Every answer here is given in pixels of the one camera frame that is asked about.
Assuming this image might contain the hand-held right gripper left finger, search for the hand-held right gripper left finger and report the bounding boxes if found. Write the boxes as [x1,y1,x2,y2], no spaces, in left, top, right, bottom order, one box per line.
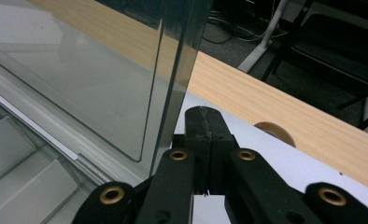
[184,105,212,195]

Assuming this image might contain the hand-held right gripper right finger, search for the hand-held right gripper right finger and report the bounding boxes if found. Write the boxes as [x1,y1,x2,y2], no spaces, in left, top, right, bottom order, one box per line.
[207,106,241,195]

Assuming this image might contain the grey clear plastic compartment box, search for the grey clear plastic compartment box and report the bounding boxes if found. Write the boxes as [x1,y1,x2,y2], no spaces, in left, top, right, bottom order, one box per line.
[0,0,214,224]

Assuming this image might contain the wooden table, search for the wooden table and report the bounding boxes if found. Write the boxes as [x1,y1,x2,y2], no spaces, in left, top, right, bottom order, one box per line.
[29,0,368,194]

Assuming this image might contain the wooden desk with white legs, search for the wooden desk with white legs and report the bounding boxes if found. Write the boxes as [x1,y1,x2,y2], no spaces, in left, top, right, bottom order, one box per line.
[237,0,368,138]

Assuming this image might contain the black chair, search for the black chair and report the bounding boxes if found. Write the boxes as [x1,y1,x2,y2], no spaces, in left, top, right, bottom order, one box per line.
[260,0,368,132]

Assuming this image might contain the black floor cable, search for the black floor cable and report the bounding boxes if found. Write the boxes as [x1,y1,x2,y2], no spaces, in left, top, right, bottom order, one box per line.
[202,18,236,45]

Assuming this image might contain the white floor cable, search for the white floor cable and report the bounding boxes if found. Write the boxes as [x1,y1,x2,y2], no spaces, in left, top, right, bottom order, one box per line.
[207,13,290,44]

